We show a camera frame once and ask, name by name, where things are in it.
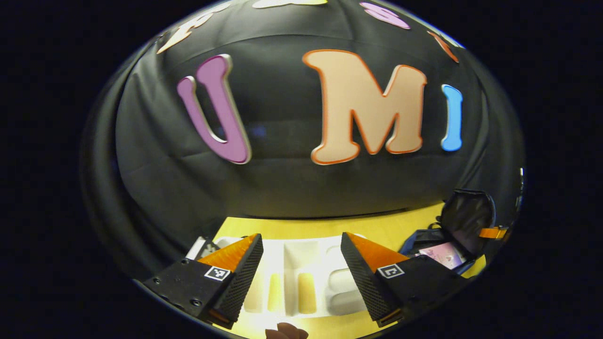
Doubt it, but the white bookshelf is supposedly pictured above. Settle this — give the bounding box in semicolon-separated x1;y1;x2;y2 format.
207;235;373;318

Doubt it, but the blue schoolbag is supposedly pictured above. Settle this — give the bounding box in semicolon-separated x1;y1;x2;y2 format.
398;188;497;276

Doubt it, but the black book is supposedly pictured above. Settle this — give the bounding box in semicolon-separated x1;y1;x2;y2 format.
186;235;221;260

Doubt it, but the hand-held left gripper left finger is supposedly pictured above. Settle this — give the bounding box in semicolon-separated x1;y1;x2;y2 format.
141;233;264;330

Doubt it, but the black backdrop cloth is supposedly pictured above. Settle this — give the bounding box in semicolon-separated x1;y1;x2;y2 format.
80;0;526;283

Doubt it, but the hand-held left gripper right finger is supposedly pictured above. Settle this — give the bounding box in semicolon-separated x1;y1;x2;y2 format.
340;232;465;329

